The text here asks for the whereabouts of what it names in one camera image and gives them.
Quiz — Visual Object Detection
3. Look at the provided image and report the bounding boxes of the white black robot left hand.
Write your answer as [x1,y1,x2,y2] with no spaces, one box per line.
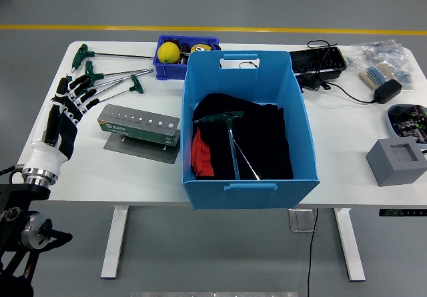
[21,75,101,178]

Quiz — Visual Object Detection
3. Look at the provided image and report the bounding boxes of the green metal wrench holder stand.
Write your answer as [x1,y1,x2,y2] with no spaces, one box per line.
[97,103,181,165]

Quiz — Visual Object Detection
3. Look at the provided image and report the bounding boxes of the large green T-handle hex wrench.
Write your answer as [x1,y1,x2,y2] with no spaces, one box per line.
[193,110,245,180]

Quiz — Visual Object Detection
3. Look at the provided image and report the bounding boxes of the small green T-handle hex wrench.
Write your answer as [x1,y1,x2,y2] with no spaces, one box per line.
[232,139,262,181]

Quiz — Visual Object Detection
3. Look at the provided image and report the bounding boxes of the blue folding plastic box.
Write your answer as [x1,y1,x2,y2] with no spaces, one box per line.
[181,49,321,210]

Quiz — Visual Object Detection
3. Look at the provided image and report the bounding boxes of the small blue parts bin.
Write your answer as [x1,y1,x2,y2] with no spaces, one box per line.
[152,34,220,80]

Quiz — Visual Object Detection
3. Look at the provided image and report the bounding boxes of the white left table leg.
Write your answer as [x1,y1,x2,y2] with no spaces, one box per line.
[100,206,129,280]

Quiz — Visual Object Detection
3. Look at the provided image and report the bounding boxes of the white table leg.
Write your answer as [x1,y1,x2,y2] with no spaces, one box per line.
[333,208,367,282]
[100,206,129,280]

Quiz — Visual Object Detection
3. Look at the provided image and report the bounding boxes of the yellow lemon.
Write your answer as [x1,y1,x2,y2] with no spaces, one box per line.
[157,41,181,64]

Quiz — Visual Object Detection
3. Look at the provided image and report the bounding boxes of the dark brown small bottle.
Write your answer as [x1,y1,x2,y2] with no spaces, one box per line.
[179,42,191,65]

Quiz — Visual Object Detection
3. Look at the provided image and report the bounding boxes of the red cloth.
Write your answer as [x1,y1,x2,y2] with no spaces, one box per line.
[190,125,215,178]

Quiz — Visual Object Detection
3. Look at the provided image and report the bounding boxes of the yellow floor tape line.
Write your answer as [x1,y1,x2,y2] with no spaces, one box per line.
[0,24,427,35]

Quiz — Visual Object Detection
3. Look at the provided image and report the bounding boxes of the black cloth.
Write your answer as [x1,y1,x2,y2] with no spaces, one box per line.
[191,91,294,180]

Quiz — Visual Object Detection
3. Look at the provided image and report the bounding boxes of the metal floor outlet plate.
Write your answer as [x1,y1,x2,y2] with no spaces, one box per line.
[288,208,317,233]

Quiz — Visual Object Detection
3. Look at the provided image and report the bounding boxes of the black plastic tray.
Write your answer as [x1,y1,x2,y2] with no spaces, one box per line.
[288,45,348,77]

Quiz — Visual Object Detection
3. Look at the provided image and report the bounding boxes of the white right table leg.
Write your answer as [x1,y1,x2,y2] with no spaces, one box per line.
[333,208,367,282]

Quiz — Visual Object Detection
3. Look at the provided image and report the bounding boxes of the taped resistor strip bundle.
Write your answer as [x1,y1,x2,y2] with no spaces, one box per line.
[359,63,396,91]

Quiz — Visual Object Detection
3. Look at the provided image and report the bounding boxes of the black power adapter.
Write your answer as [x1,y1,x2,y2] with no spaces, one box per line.
[372,79,403,104]

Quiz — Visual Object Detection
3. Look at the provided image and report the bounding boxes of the grey foam block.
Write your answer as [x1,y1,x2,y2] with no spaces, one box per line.
[365,137,427,187]

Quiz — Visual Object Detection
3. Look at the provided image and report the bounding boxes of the light blue tray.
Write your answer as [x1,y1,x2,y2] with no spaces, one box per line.
[386,103,427,146]

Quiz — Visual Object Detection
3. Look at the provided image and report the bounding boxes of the clear bags of resistors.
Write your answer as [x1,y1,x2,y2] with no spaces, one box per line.
[345,39,414,91]

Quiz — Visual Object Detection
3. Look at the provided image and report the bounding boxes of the dark circuit board parts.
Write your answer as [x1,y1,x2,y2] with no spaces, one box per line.
[392,105,427,143]

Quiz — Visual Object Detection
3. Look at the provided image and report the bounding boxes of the black table control panel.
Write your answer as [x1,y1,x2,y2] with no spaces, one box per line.
[378,208,427,217]

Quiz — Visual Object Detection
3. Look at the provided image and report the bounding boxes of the long green T-handle hex wrench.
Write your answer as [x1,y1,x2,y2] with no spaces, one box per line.
[71,43,155,73]

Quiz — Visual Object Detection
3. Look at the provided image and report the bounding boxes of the thin black cord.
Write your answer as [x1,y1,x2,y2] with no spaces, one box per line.
[306,39,340,77]

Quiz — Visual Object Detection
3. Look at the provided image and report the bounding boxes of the black floor cable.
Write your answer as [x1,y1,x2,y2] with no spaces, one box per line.
[306,208,320,297]

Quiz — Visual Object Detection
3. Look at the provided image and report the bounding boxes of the black adapter cable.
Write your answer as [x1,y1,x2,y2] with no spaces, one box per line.
[320,79,376,105]

